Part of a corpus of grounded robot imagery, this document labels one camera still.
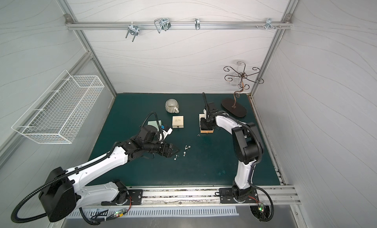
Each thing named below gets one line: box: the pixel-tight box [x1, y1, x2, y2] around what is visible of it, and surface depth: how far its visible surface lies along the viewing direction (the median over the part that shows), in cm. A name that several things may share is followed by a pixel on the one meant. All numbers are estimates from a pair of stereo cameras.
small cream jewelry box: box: [172, 115, 185, 129], surface depth 103 cm
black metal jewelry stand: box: [221, 61, 265, 118], surface depth 95 cm
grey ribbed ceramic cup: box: [164, 98, 180, 114], surface depth 107 cm
